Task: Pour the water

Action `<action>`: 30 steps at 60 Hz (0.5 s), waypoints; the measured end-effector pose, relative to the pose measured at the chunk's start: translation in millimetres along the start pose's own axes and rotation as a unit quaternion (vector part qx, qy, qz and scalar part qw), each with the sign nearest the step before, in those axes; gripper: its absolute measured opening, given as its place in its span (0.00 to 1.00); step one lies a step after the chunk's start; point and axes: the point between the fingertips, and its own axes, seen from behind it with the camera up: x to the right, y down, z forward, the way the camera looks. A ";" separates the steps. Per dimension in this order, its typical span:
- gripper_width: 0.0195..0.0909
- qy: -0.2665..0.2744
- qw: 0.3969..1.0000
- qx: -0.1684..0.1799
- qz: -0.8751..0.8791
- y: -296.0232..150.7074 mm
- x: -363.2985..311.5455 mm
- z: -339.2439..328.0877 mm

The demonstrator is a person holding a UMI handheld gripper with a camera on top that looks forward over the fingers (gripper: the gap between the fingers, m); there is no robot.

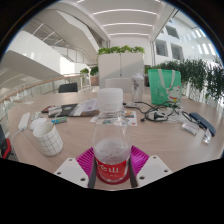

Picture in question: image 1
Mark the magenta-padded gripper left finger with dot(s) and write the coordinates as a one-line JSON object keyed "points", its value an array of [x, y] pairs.
{"points": [[71, 171]]}

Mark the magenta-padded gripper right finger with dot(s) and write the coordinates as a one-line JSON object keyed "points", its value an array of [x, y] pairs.
{"points": [[155, 170]]}

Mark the clear red-labelled water bottle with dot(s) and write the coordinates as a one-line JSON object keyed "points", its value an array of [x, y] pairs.
{"points": [[111, 150]]}

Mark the white grid-pattern mug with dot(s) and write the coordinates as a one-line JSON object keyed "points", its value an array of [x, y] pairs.
{"points": [[49, 140]]}

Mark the small white packet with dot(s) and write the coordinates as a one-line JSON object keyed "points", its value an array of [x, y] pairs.
{"points": [[190, 127], [207, 136]]}

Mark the colourful sticker sheet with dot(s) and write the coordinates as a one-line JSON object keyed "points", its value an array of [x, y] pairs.
{"points": [[132, 119]]}

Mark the white computer mouse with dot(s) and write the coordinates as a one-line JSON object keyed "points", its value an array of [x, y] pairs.
{"points": [[37, 124]]}

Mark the black wallet with white card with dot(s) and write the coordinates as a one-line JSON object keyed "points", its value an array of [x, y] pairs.
{"points": [[63, 110]]}

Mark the dark blue flat case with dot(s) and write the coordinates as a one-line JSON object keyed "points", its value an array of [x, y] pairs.
{"points": [[202, 123]]}

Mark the small white device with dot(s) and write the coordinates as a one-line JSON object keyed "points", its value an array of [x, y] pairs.
{"points": [[35, 115]]}

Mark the white power strip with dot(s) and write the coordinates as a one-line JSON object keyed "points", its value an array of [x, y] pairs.
{"points": [[24, 121]]}

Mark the small black pouch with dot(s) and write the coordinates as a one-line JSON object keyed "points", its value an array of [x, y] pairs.
{"points": [[128, 105]]}

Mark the red and black chair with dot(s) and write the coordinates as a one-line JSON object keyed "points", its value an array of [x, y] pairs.
{"points": [[4, 146]]}

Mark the white sheet of paper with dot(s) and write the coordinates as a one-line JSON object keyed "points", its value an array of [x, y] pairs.
{"points": [[29, 102]]}

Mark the clear tumbler bottle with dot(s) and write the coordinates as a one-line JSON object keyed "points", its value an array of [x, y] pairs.
{"points": [[137, 88]]}

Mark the green tote bag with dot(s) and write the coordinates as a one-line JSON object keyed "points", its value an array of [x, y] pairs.
{"points": [[165, 86]]}

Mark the glass railing with wooden handrail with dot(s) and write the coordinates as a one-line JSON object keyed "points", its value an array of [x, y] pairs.
{"points": [[33, 86]]}

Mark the white office chair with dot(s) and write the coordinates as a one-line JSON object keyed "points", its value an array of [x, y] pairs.
{"points": [[118, 83]]}

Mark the potted green plant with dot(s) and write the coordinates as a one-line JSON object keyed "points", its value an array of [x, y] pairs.
{"points": [[84, 71], [94, 73]]}

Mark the long green plant hedge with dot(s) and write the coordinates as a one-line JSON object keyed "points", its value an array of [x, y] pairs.
{"points": [[196, 75]]}

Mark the tall white cabinet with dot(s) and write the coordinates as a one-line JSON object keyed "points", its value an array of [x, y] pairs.
{"points": [[120, 68]]}

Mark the green plants atop cabinet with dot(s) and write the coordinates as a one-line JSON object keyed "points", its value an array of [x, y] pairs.
{"points": [[120, 49]]}

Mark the ceiling light strips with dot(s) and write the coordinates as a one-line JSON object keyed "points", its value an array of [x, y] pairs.
{"points": [[125, 23]]}

